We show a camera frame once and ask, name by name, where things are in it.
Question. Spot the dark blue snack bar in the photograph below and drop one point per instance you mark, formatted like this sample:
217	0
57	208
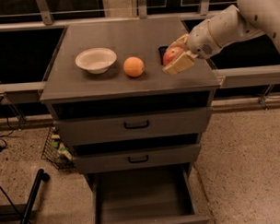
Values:
162	51

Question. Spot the grey drawer cabinet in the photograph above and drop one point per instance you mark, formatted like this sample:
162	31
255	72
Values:
74	93

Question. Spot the red apple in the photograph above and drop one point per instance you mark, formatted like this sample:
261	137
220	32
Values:
170	54

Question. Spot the grey top drawer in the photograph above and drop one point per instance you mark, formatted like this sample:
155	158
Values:
77	132

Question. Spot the black wire basket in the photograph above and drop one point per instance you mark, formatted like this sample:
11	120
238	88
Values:
55	152

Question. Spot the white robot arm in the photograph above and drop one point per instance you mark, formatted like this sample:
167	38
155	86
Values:
246	20

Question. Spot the white ceramic bowl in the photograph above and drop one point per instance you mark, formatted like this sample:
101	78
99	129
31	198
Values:
96	60

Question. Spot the grey open bottom drawer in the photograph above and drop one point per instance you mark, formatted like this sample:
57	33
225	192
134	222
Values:
158	195

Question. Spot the orange fruit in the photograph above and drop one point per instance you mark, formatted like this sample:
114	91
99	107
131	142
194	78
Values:
133	67

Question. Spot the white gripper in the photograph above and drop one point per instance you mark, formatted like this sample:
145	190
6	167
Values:
199	41

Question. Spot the black stand leg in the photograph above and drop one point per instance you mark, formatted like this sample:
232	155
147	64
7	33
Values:
41	176

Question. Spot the grey middle drawer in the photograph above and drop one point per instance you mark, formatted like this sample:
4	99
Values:
137	159

